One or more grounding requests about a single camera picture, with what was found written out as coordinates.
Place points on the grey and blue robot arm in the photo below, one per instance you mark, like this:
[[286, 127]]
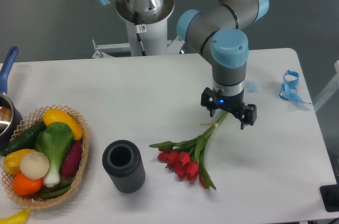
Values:
[[217, 36]]

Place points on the green pepper in basket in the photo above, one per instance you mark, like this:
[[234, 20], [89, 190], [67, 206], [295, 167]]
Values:
[[56, 191]]

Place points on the blue handled saucepan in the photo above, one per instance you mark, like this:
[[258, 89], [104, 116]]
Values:
[[10, 116]]

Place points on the orange fruit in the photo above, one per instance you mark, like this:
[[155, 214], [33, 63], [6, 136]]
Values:
[[23, 186]]

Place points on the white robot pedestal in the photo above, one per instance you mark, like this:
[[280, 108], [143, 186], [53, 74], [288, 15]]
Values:
[[146, 23]]

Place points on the yellow squash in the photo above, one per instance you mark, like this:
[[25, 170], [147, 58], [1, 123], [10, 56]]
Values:
[[56, 115]]

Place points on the black device at edge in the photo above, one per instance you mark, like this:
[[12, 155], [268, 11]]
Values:
[[329, 195]]

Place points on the yellow bell pepper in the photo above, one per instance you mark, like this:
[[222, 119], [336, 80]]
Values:
[[12, 161]]

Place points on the translucent blue cap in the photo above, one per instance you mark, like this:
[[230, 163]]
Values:
[[251, 87]]

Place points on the dark grey ribbed vase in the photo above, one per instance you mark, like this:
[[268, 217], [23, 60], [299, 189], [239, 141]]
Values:
[[122, 161]]

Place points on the red tulip bouquet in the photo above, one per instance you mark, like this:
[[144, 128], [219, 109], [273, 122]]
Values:
[[186, 158]]

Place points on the green bok choy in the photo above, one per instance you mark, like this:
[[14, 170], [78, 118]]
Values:
[[55, 144]]

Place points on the dark green cucumber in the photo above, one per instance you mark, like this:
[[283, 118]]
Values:
[[26, 139]]

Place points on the yellow banana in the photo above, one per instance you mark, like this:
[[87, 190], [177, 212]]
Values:
[[20, 217]]

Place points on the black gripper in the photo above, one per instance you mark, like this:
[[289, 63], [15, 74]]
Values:
[[245, 113]]

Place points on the purple sweet potato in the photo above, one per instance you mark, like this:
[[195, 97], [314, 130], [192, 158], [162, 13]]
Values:
[[72, 161]]

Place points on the woven bamboo basket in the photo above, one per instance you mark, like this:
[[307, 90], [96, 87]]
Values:
[[34, 201]]

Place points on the white garlic bulb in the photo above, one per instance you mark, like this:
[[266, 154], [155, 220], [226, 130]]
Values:
[[34, 165]]

